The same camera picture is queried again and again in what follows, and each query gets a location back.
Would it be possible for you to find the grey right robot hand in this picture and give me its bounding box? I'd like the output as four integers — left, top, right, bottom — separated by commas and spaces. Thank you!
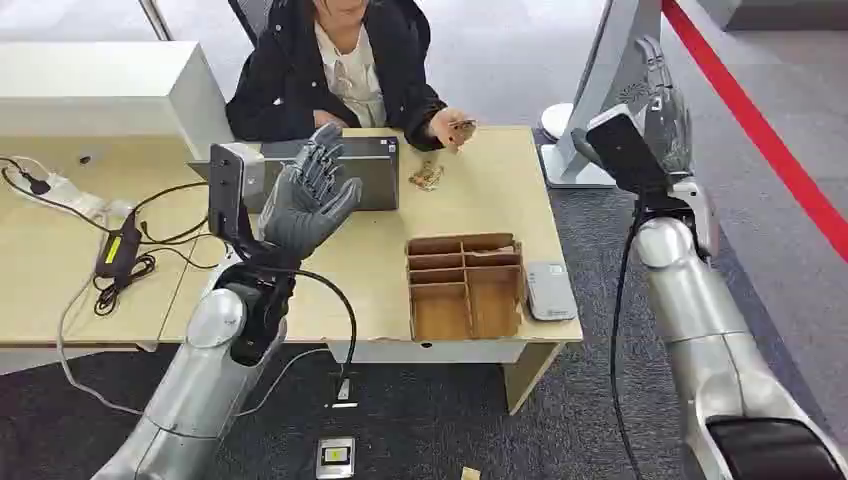
632, 36, 694, 180

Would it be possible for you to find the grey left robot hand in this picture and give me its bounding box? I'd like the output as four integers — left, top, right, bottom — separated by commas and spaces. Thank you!
258, 122, 364, 261

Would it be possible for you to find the grey laptop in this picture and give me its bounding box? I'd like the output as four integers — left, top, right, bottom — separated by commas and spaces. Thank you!
188, 135, 401, 215

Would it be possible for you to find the silver standing display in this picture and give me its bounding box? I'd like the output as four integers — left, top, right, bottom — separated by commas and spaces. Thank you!
539, 0, 694, 191

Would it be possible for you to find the pale wooden desk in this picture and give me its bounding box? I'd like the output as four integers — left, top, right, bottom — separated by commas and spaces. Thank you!
157, 125, 585, 417
0, 135, 213, 354

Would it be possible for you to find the person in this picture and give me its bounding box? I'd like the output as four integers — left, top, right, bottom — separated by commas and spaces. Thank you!
225, 0, 478, 154

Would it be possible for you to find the grey plinth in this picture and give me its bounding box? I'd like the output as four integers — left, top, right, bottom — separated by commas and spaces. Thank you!
695, 0, 848, 33

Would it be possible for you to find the person's left hand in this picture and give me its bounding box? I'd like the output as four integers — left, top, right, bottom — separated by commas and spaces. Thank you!
429, 107, 477, 151

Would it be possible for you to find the floor outlet with plug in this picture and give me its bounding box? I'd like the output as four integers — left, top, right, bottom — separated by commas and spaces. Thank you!
323, 376, 360, 411

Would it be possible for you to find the black power adapter yellow label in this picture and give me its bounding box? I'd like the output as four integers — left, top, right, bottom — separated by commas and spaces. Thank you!
94, 211, 144, 280

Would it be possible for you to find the white flat handheld device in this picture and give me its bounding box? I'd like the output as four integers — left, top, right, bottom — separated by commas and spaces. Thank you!
525, 261, 579, 323

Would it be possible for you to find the wooden card box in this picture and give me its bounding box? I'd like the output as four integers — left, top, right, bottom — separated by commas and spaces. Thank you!
405, 231, 529, 343

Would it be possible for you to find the white desk partition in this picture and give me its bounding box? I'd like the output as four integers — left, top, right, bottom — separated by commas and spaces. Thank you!
0, 40, 235, 161

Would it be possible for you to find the white power strip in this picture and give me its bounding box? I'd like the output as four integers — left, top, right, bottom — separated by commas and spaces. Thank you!
9, 168, 109, 221

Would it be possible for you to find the grey metal bar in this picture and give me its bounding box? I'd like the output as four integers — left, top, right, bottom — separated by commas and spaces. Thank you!
138, 0, 175, 42

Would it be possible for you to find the metal floor socket plate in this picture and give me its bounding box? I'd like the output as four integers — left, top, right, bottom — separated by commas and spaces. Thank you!
315, 437, 357, 480

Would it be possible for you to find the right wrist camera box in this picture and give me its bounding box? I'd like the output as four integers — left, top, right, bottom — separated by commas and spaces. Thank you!
570, 103, 672, 195

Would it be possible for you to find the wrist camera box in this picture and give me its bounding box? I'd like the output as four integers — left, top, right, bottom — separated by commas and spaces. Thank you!
570, 103, 672, 195
207, 141, 267, 241

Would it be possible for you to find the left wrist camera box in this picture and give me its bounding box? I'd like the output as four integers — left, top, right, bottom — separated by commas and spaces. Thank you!
207, 141, 267, 241

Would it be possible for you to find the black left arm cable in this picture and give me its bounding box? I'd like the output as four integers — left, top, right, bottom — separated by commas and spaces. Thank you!
254, 264, 360, 399

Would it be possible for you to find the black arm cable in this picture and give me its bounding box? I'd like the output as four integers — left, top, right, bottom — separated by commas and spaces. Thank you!
254, 264, 360, 399
608, 197, 648, 480

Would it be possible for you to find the black adapter cable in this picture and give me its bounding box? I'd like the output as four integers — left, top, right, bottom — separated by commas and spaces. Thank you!
92, 181, 231, 318

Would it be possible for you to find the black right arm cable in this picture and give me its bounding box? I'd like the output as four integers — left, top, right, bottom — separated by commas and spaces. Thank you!
608, 197, 648, 480

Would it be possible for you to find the black plug cable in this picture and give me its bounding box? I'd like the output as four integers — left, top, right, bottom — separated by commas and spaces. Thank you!
0, 156, 115, 234

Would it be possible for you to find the white cable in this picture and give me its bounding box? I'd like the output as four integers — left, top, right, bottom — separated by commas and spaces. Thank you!
55, 198, 346, 419

